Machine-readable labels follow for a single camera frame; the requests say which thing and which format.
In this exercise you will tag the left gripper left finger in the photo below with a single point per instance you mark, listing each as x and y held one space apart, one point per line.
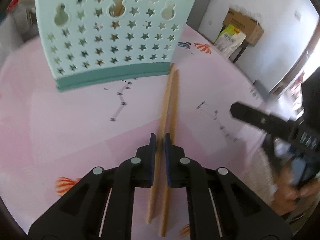
100 205

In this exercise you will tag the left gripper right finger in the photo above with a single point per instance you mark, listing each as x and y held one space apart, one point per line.
221 206

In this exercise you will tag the wooden chopstick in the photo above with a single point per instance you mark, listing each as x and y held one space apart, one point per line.
160 135
169 140

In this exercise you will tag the person right hand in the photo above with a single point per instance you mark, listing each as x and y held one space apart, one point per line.
288 198

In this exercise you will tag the cardboard box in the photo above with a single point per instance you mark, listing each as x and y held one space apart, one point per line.
249 26

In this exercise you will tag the rice bag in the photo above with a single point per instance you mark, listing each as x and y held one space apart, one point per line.
229 40

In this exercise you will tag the mint green utensil caddy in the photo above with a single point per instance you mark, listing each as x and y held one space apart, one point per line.
94 41

